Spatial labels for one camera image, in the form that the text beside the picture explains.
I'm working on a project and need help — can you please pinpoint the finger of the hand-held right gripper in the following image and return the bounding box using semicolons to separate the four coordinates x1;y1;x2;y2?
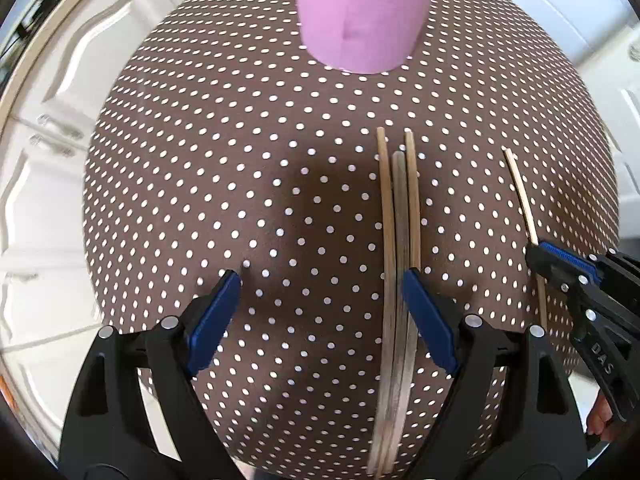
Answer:
539;240;640;291
525;246;602;332

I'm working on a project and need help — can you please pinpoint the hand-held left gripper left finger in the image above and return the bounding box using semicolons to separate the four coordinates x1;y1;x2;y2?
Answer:
59;269;243;480

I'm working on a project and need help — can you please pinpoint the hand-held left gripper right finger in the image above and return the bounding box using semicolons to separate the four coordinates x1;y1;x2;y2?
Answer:
401;267;588;480

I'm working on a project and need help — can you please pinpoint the pale wooden chopstick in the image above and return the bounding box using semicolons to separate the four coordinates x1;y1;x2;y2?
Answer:
367;127;398;476
502;147;549;328
390;130;423;476

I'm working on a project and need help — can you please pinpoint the grey weathered wooden chopstick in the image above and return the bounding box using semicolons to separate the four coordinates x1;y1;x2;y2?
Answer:
382;151;408;476

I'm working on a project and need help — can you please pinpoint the pink paper cup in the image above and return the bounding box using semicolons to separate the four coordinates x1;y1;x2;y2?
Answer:
292;0;446;76

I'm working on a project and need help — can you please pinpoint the person's right hand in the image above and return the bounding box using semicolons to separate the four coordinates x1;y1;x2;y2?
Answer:
586;390;618;437

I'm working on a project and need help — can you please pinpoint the white panelled door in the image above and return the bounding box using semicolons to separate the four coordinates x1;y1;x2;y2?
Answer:
597;25;640;196

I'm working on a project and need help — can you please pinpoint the brown polka dot tablecloth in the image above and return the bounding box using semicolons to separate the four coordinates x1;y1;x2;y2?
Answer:
82;0;621;480

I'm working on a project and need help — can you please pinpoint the white cabinet door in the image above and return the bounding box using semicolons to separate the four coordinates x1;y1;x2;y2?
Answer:
10;0;176;126
0;120;101;256

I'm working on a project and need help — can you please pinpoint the beige countertop edge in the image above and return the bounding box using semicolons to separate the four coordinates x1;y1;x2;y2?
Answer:
0;0;131;116

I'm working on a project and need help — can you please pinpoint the metal cabinet handle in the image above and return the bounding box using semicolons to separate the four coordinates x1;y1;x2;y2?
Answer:
36;114;83;137
30;134;73;153

